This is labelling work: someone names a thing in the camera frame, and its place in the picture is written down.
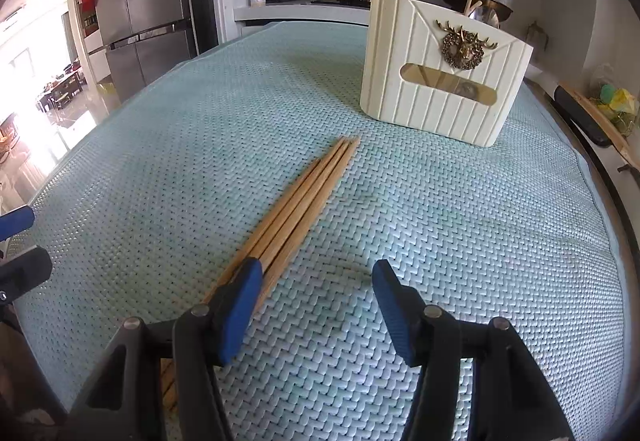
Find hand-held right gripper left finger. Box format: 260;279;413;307
62;258;265;441

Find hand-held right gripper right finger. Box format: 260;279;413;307
371;259;576;441

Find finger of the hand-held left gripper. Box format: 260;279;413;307
0;206;36;242
0;246;53;304

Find light wooden chopstick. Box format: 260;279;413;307
169;138;362;414
165;136;355;414
161;136;347;414
159;159;322;414

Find cream ribbed utensil holder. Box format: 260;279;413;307
360;0;533;148

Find light blue woven mat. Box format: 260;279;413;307
10;21;626;441

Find wooden dining table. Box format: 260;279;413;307
35;64;86;114

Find wooden cutting board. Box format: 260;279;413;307
560;81;632;153

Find yellow green dish cloths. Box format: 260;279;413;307
590;81;640;137

